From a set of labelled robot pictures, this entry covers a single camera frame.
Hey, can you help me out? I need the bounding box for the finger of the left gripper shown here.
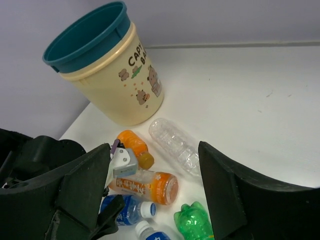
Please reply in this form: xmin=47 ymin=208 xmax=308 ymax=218
xmin=96 ymin=195 xmax=125 ymax=240

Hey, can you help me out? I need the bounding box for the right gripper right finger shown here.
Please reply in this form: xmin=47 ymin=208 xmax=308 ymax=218
xmin=198 ymin=141 xmax=320 ymax=240

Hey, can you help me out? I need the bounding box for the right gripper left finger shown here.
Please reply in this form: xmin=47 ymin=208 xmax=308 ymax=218
xmin=0 ymin=143 xmax=112 ymax=240

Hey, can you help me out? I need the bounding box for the blue label bottle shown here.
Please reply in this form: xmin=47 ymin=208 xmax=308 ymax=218
xmin=135 ymin=220 xmax=170 ymax=240
xmin=116 ymin=194 xmax=157 ymax=226

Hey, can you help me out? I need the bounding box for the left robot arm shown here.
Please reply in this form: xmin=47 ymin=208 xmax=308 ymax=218
xmin=0 ymin=129 xmax=125 ymax=240

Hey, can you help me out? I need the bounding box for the teal and cream bin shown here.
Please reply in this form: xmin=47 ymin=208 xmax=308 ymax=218
xmin=42 ymin=1 xmax=164 ymax=126

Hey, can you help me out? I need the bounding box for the green plastic soda bottle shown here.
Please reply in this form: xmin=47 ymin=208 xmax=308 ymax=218
xmin=173 ymin=201 xmax=215 ymax=240

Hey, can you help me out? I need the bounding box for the orange label tea bottle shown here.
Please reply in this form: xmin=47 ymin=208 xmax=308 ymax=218
xmin=108 ymin=169 xmax=179 ymax=205

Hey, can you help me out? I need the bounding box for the small orange juice bottle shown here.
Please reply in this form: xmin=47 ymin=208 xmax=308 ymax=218
xmin=117 ymin=130 xmax=155 ymax=170

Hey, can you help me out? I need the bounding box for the clear crushed plastic bottle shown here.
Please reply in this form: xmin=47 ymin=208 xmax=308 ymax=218
xmin=148 ymin=118 xmax=201 ymax=179

